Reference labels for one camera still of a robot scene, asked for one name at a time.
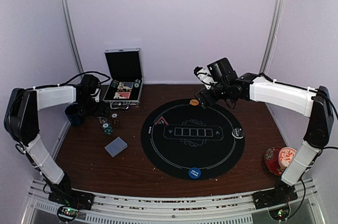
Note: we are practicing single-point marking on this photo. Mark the green chip stack in case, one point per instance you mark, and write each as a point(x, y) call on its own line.
point(137, 83)

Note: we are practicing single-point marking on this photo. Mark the round black poker mat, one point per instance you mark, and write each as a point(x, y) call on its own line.
point(194, 137)

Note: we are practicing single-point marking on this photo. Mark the left metal frame post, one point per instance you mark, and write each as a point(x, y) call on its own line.
point(71, 36)

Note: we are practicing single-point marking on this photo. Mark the red triangular all-in marker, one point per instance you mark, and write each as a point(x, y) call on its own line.
point(161, 121)

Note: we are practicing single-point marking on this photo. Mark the right metal frame post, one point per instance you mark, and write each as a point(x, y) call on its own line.
point(272, 36)

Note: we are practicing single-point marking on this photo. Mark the front aluminium rail base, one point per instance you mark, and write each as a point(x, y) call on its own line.
point(233, 208)

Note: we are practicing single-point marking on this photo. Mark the dark blue mug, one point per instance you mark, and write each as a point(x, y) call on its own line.
point(73, 116)

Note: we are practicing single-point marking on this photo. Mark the black white dealer button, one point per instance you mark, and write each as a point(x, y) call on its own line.
point(238, 133)

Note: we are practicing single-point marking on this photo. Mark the grey playing card deck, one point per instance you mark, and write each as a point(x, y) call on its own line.
point(116, 146)

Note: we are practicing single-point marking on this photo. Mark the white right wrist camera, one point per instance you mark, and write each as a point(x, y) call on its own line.
point(204, 76)

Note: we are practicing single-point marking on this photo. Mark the mixed chip stack in case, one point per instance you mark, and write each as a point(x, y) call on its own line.
point(114, 84)

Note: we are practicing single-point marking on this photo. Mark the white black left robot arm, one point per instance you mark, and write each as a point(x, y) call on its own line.
point(21, 119)

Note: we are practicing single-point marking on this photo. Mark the blue small blind button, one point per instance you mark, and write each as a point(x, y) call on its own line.
point(194, 173)

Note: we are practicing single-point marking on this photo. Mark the red card deck in case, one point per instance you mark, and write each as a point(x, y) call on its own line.
point(122, 95)

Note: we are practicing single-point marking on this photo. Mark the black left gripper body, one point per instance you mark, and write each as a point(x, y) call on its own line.
point(90, 108)

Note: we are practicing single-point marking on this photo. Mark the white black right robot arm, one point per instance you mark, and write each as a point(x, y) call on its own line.
point(308, 109)

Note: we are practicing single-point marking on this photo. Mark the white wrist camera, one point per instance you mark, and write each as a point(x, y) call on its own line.
point(204, 76)
point(96, 95)

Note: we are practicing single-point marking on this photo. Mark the metal frame post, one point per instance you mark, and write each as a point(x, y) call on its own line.
point(272, 36)
point(71, 36)

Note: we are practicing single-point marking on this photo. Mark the blue white 10 chip stack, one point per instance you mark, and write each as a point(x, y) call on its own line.
point(102, 120)

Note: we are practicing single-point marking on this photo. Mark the orange big blind button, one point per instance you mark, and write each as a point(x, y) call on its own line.
point(194, 102)

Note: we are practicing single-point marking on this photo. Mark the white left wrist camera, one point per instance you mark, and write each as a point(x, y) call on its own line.
point(96, 95)

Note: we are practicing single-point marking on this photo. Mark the red floral plate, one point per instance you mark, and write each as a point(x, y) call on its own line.
point(272, 162)

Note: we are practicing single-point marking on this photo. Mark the blue card deck in case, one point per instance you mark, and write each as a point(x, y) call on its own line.
point(125, 85)

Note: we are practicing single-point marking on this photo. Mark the aluminium poker case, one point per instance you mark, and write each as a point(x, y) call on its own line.
point(124, 66)

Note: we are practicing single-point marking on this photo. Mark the green blue 50 chip stack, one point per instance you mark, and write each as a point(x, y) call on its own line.
point(107, 128)

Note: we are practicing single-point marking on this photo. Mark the brown 100 chip stack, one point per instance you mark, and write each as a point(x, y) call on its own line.
point(115, 118)

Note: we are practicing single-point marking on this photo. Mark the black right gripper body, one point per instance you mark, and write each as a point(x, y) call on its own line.
point(202, 92)

